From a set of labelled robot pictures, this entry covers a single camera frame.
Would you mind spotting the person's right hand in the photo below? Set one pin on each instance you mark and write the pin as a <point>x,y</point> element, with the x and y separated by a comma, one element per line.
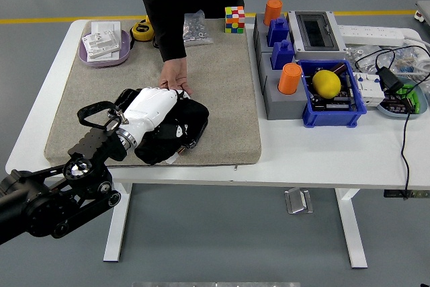
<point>174,73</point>

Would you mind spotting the black box under table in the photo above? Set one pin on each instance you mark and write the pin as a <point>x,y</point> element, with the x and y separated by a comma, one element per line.
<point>416,194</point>

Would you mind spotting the grey base block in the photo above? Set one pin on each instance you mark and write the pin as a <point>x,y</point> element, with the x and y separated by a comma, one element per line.
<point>260,36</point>
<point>285,107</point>

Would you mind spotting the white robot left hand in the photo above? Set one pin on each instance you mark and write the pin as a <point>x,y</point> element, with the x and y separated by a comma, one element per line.
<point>151,109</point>

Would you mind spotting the light blue dish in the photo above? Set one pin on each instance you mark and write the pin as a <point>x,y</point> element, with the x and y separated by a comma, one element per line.
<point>422,99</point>

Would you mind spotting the blue block with knob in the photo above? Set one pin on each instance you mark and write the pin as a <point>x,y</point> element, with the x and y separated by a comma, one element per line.
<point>277,33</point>
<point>283,55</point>

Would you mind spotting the silver metal bracket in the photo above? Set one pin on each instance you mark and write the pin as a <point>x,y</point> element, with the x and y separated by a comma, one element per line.
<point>297,201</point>

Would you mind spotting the white cart base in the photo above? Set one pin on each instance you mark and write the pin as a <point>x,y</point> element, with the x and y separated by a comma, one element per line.
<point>424,9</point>

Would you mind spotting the colourful puzzle cube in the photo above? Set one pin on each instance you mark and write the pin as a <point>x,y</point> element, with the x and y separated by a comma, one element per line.
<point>234,19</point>

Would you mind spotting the white circuit breaker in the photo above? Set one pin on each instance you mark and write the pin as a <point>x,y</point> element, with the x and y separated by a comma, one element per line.
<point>367,92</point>

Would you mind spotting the brown cylindrical capacitor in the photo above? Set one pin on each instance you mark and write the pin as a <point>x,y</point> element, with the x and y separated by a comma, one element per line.
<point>340,68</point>

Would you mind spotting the black rag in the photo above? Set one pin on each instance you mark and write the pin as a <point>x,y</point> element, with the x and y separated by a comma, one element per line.
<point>193,112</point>

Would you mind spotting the small dark circuit board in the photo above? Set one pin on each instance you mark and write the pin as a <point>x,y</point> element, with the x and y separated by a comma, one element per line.
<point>396,107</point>

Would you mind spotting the clear bag of blue parts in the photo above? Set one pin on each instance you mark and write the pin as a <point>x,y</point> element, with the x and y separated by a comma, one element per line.
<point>408,60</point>

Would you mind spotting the white switch plate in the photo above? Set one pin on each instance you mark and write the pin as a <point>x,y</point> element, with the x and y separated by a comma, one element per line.
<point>105,26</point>

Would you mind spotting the clear bag of screws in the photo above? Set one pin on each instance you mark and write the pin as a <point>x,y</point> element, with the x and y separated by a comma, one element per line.
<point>196,31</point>

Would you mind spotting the black glossy panel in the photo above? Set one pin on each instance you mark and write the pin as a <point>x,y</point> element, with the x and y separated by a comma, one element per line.
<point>197,140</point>

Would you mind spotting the blue plastic bin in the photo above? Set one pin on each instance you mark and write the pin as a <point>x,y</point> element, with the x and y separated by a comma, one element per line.
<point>331,120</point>

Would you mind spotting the grey distribution box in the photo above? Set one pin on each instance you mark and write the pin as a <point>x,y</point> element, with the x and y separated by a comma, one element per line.
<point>315,50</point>

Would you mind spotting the orange cylinder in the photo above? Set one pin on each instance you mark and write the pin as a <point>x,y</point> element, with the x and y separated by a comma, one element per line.
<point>272,11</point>
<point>289,78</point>

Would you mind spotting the grey-brown mat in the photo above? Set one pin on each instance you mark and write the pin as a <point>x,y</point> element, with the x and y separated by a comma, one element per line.
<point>218,99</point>

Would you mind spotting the green plastic part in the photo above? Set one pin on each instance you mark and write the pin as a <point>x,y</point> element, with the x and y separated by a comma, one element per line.
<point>415,102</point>

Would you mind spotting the purple tray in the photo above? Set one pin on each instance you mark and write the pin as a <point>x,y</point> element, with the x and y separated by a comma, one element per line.
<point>124,52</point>

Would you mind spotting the black power adapter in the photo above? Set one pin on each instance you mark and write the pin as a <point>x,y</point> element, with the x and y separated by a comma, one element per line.
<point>389,80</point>

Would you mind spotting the person's right forearm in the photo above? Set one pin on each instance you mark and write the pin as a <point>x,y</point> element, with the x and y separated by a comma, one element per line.
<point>169,41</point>

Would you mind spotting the white power strip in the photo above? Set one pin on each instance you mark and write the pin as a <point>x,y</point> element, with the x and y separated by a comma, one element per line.
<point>369,33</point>

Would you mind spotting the white table leg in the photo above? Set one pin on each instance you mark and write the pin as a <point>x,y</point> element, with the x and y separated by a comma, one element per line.
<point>117,219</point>
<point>351,226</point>

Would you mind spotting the yellow tape measure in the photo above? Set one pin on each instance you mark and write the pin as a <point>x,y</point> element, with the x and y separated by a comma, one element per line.
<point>142,31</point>

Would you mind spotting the yellow lemon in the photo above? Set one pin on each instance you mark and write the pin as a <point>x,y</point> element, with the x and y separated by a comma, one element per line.
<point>326,83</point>

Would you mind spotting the clear bag of white rings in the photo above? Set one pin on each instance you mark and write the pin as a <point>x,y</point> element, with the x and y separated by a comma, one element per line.
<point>361,56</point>

